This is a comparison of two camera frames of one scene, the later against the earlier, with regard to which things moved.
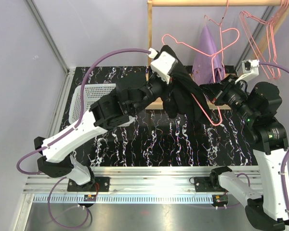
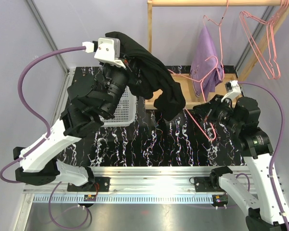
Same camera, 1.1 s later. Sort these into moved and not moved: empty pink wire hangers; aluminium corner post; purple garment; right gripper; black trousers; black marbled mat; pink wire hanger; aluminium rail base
Moved: right gripper; pink wire hanger; black trousers
Not moved: black marbled mat; purple garment; aluminium rail base; empty pink wire hangers; aluminium corner post
